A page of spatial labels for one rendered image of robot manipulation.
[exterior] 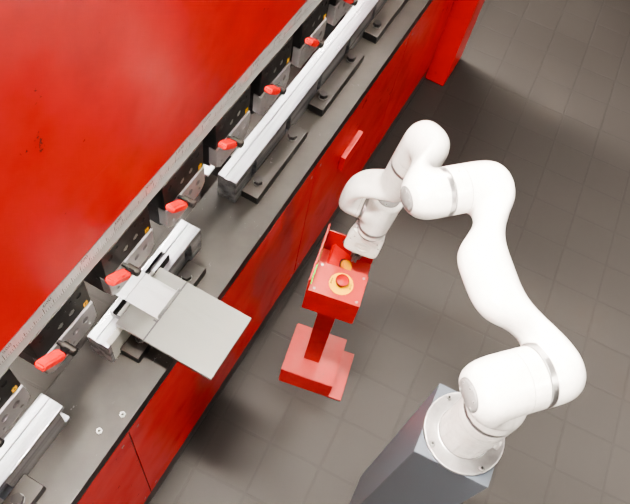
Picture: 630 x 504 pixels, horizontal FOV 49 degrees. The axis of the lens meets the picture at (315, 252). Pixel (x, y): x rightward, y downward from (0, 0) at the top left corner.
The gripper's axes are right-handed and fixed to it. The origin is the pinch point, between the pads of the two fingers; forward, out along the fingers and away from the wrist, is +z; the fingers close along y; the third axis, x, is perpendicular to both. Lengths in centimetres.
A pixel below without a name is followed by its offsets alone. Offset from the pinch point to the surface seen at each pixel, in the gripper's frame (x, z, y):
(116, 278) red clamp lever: -54, -48, -47
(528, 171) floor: 127, 74, 74
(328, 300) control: -15.3, 4.1, -3.0
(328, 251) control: 3.6, 9.9, -7.4
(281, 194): 6.5, -5.4, -26.9
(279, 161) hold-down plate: 15.4, -8.0, -31.1
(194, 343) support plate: -50, -18, -31
